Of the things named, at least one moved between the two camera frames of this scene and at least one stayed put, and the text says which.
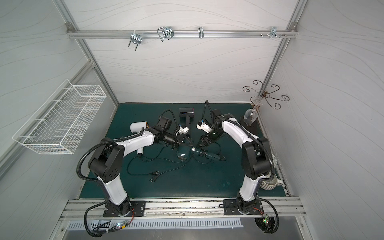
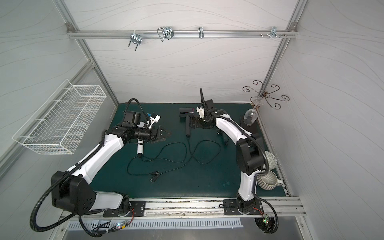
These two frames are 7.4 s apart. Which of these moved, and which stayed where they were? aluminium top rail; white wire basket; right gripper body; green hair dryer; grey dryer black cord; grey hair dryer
Moved: grey dryer black cord; green hair dryer; right gripper body
Stayed: white wire basket; aluminium top rail; grey hair dryer
